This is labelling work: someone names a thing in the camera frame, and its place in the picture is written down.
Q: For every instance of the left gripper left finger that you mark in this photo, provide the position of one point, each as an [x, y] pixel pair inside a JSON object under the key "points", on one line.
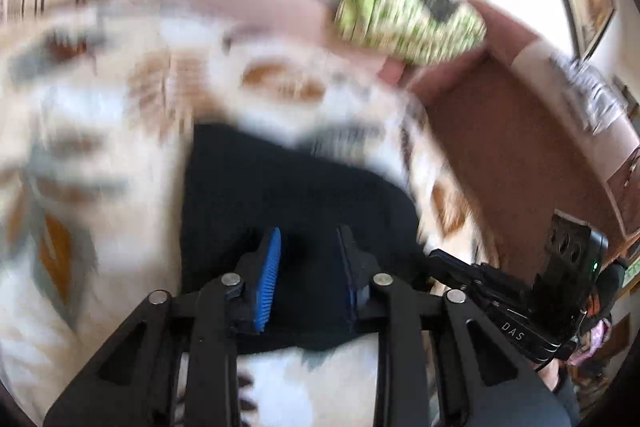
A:
{"points": [[172, 347]]}

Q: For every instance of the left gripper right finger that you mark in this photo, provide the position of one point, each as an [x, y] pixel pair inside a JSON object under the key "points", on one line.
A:
{"points": [[440, 359]]}

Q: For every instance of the black pants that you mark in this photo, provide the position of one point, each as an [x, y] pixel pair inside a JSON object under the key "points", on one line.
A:
{"points": [[236, 187]]}

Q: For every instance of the leaf pattern plush blanket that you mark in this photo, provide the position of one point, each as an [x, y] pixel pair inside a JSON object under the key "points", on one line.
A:
{"points": [[98, 110]]}

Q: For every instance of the green patterned folded quilt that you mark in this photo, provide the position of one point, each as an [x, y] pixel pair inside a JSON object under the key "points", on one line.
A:
{"points": [[404, 29]]}

